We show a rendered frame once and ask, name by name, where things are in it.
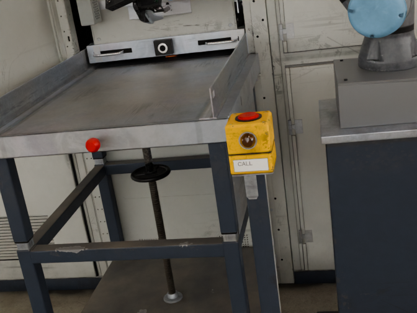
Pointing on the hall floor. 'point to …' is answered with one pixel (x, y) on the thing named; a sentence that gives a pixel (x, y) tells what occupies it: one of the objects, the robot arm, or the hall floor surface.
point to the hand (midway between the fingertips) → (149, 13)
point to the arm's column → (374, 224)
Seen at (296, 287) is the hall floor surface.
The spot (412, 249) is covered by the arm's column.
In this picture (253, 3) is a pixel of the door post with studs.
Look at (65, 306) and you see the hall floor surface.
